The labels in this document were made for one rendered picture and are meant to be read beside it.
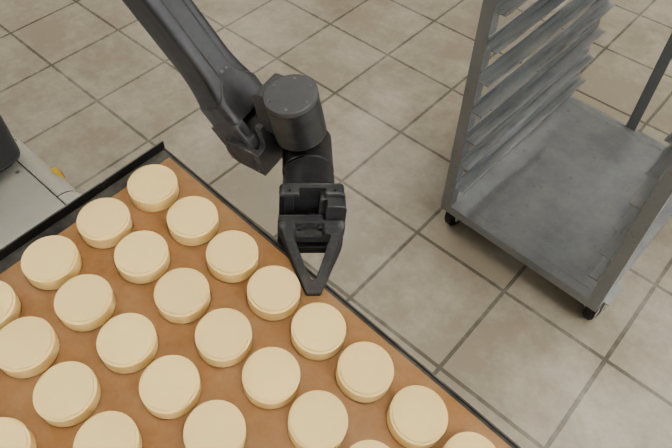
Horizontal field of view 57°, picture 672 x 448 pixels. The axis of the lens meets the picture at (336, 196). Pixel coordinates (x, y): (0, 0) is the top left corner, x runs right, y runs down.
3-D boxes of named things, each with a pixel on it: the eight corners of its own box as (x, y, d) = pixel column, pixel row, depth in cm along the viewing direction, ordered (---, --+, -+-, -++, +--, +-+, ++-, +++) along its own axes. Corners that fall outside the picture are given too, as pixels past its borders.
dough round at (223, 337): (252, 315, 58) (251, 305, 57) (252, 367, 55) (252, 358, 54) (197, 317, 58) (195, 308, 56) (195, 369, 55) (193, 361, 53)
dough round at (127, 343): (95, 373, 54) (89, 365, 52) (107, 320, 57) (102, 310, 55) (153, 375, 54) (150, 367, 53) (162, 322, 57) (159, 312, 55)
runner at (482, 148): (468, 170, 157) (470, 162, 155) (459, 165, 158) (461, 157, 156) (595, 57, 187) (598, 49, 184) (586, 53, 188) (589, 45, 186)
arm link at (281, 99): (275, 111, 78) (230, 158, 74) (252, 39, 69) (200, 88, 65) (352, 146, 73) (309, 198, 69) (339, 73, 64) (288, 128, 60)
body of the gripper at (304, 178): (337, 253, 69) (333, 199, 74) (345, 198, 61) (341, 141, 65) (278, 253, 69) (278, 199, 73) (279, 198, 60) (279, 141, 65)
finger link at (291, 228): (344, 317, 64) (338, 241, 70) (351, 283, 58) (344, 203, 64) (277, 319, 63) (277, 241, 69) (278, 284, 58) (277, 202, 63)
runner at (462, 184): (462, 193, 164) (464, 186, 162) (454, 188, 165) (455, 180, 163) (586, 80, 194) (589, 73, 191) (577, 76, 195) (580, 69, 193)
